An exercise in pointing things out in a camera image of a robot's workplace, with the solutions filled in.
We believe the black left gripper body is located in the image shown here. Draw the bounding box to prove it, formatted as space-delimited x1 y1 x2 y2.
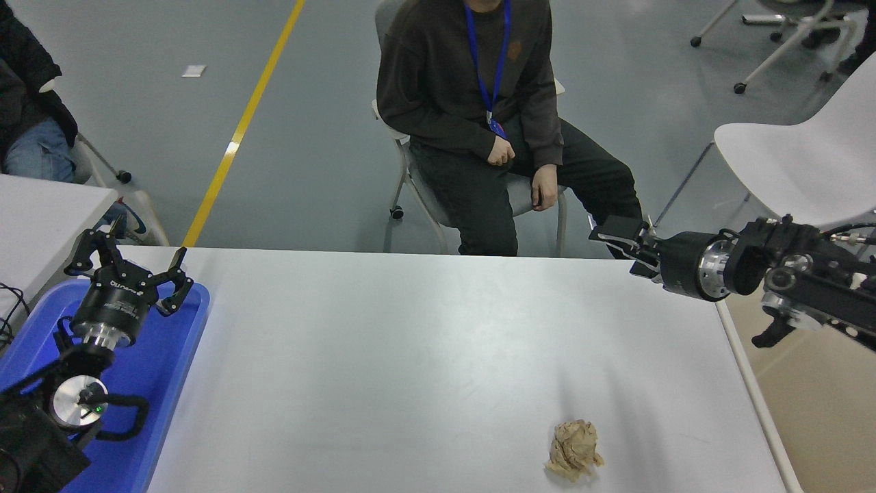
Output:
72 270 160 341

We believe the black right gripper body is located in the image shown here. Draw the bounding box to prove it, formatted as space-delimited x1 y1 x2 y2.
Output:
655 231 714 301

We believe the person's left hand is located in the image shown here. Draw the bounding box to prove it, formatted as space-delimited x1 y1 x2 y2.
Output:
532 164 561 212

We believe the person's right hand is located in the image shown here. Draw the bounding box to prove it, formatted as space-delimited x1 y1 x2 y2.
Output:
487 136 518 167

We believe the white side table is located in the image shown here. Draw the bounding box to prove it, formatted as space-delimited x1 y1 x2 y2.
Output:
0 173 119 323

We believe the blue plastic tray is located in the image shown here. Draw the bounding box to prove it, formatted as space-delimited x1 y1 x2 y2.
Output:
0 279 211 493

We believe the grey wheeled chair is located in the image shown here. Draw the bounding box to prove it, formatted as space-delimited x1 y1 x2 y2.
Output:
38 77 132 189

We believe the white shell chair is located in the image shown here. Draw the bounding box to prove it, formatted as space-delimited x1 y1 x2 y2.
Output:
654 53 876 233

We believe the yellow floor tape line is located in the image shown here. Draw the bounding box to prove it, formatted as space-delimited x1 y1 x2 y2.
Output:
181 0 307 249

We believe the person in black jacket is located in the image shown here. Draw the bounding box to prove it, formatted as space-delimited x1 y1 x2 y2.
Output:
0 0 79 184

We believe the crumpled tan paper ball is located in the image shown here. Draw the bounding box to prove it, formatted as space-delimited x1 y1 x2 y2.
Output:
545 419 605 483

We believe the grey padded armchair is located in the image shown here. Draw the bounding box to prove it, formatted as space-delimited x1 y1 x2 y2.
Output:
372 0 569 257

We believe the large pale plastic bin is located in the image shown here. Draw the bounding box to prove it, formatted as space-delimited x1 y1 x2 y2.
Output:
714 291 876 493

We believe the white-framed rolling chair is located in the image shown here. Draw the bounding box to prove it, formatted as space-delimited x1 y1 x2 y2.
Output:
690 0 860 94

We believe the thin black cable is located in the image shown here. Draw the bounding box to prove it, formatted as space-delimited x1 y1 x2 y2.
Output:
0 284 31 350

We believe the blue lanyard with badge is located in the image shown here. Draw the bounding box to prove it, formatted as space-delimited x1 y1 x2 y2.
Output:
464 0 513 141

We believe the person with blue lanyard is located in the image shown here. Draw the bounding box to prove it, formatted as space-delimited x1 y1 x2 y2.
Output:
376 0 644 257

